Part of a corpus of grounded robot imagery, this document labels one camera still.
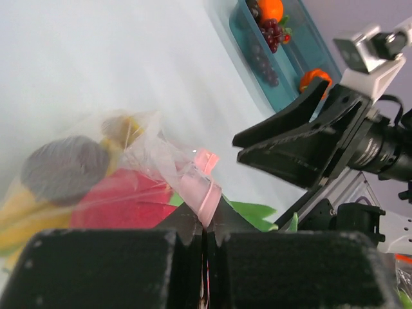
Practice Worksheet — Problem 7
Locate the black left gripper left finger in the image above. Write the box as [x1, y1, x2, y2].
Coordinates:
[1, 205, 202, 308]

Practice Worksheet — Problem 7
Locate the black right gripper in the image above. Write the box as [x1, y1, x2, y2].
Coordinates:
[232, 77, 372, 190]

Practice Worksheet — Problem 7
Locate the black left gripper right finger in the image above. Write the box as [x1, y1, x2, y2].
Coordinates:
[207, 200, 402, 308]

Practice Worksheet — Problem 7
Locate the orange small pumpkin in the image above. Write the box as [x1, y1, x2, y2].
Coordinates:
[299, 68, 333, 93]

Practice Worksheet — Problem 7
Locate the pink dragon fruit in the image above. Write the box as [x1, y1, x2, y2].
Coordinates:
[69, 167, 300, 232]

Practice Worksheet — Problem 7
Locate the pink dotted zip top bag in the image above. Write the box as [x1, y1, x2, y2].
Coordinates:
[1, 113, 222, 263]

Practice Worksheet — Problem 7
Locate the red apple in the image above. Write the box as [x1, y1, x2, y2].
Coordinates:
[20, 135, 110, 207]

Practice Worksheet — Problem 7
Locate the yellow banana bunch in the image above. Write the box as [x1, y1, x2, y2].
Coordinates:
[1, 115, 145, 255]

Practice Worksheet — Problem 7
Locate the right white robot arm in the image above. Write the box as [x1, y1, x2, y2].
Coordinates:
[232, 78, 411, 254]

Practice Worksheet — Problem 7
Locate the teal plastic fruit bin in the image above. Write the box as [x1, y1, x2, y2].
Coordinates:
[229, 1, 341, 112]

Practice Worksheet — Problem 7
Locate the purple grape bunch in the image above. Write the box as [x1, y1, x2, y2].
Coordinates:
[250, 17, 292, 88]

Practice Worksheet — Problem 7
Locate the orange fruit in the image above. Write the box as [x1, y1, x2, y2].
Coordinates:
[257, 0, 284, 21]

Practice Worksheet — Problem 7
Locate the dark plum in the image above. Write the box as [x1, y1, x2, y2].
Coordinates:
[246, 0, 262, 24]

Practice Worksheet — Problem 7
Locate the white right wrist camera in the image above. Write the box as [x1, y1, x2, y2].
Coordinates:
[333, 18, 411, 102]

